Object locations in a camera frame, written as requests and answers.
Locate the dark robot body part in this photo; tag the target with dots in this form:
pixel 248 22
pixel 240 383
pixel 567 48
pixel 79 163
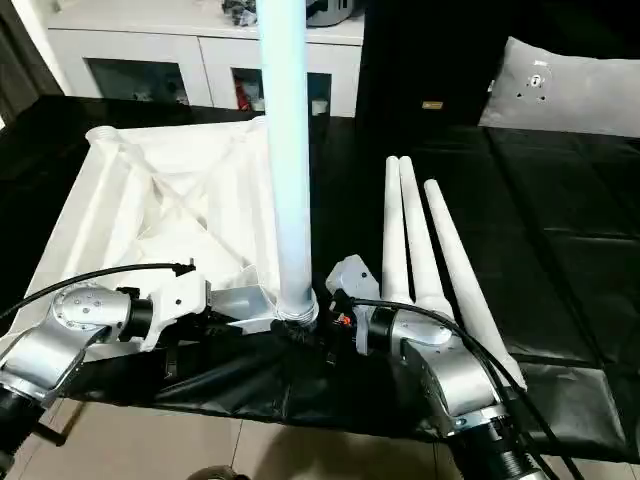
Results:
pixel 212 473

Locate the white glass-door cabinet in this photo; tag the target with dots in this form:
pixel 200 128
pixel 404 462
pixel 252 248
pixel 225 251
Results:
pixel 190 50

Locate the black work mat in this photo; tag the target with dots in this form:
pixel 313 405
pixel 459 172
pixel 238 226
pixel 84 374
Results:
pixel 560 250

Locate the grey curtain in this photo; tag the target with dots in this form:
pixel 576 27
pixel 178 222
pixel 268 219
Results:
pixel 25 60

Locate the light grey pillow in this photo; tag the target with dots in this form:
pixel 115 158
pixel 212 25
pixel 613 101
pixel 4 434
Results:
pixel 570 90

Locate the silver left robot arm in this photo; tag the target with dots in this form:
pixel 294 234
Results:
pixel 60 340

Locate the white plastic table top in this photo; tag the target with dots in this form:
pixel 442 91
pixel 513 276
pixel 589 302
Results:
pixel 150 210

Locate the small yellow label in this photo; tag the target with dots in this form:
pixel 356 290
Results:
pixel 432 104

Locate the white plastic table leg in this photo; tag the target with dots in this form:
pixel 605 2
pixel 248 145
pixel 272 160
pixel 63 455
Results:
pixel 285 150
pixel 460 270
pixel 420 240
pixel 394 230

